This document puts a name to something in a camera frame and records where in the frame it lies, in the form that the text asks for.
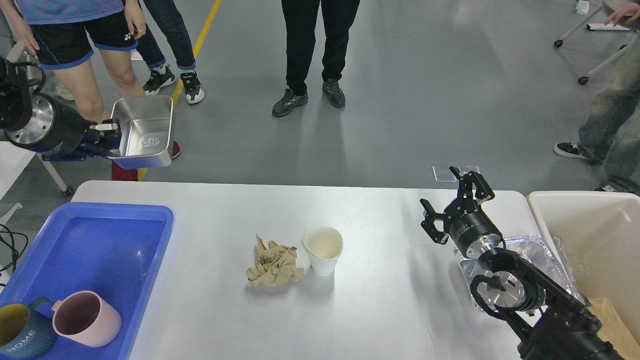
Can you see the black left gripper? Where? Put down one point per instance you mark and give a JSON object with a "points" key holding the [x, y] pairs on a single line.
{"points": [[46, 125]]}

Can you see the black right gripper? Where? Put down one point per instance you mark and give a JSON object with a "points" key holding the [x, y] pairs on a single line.
{"points": [[464, 221]]}

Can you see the stainless steel rectangular container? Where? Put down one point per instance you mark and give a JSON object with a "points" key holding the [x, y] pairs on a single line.
{"points": [[146, 125]]}

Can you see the pink mug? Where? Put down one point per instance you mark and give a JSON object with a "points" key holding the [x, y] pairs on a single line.
{"points": [[86, 318]]}

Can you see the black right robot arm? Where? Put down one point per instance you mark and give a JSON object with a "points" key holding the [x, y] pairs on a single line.
{"points": [[551, 323]]}

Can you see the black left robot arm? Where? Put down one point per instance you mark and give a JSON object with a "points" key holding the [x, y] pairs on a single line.
{"points": [[15, 81]]}

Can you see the clear floor plate left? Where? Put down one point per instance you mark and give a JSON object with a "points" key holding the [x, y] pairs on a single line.
{"points": [[443, 174]]}

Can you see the clear floor plate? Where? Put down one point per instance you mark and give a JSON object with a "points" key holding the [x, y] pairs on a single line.
{"points": [[443, 174], [469, 168]]}

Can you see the clear floor plate right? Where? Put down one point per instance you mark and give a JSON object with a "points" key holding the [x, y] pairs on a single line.
{"points": [[469, 168]]}

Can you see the white side table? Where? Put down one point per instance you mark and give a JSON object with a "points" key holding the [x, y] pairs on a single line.
{"points": [[13, 161]]}

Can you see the aluminium foil tray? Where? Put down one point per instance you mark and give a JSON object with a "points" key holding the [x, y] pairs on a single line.
{"points": [[532, 248]]}

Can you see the person in blue shirt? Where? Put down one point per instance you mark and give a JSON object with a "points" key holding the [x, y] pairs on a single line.
{"points": [[63, 35]]}

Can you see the blue plastic tray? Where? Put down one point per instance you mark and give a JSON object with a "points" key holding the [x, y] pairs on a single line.
{"points": [[113, 249]]}

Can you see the person in dark jeans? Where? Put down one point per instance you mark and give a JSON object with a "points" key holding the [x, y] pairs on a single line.
{"points": [[172, 25]]}

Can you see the beige plastic bin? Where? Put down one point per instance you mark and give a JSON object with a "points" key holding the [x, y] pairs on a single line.
{"points": [[599, 233]]}

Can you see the white paper cup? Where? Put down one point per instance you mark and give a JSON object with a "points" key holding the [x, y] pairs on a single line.
{"points": [[324, 246]]}

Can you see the person in grey jeans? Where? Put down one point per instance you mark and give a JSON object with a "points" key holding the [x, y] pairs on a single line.
{"points": [[611, 133]]}

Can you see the brown paper in bin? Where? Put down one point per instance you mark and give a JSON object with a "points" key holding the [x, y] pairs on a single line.
{"points": [[613, 329]]}

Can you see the crumpled brown paper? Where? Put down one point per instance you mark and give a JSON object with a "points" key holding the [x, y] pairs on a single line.
{"points": [[276, 265]]}

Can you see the blue HOME mug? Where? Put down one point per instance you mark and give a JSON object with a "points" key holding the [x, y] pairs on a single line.
{"points": [[24, 332]]}

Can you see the white rolling chair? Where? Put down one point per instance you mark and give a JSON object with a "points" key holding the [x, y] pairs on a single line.
{"points": [[591, 47]]}

